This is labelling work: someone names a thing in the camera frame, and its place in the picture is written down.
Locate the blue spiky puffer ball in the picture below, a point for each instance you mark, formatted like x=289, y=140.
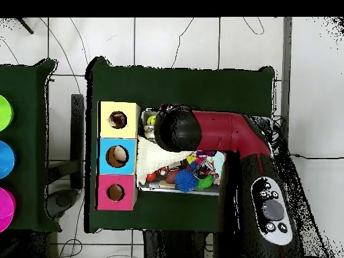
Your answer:
x=186, y=180

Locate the mint green waffle cloth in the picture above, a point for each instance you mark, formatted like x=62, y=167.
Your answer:
x=219, y=161

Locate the polka dot cloth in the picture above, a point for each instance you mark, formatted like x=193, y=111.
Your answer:
x=117, y=119

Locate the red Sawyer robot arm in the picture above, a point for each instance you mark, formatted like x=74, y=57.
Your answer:
x=220, y=131

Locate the shallow mesh bin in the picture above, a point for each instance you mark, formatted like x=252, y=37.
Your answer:
x=188, y=192

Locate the wooden box with three holes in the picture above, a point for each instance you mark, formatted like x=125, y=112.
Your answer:
x=107, y=131

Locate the cream waffle cloth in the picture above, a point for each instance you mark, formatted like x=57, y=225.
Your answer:
x=150, y=158

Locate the yellow smiley ball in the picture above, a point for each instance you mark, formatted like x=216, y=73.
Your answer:
x=151, y=120

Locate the black crushed can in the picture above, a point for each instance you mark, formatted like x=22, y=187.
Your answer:
x=203, y=169

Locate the green spiky puffer ball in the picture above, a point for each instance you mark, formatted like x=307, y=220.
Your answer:
x=205, y=182

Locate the dark green table cloth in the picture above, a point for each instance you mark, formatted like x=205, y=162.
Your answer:
x=27, y=80
x=174, y=86

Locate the black chair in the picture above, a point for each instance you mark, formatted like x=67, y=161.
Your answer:
x=77, y=134

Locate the bright blue disc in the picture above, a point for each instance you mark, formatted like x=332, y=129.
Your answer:
x=6, y=160

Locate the bright green disc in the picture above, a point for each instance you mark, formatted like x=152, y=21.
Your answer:
x=5, y=113

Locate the bright pink disc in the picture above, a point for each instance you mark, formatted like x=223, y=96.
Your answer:
x=6, y=209

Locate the black rod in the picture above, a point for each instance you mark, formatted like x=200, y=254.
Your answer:
x=25, y=26

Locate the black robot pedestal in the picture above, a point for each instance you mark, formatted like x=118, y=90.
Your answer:
x=172, y=247

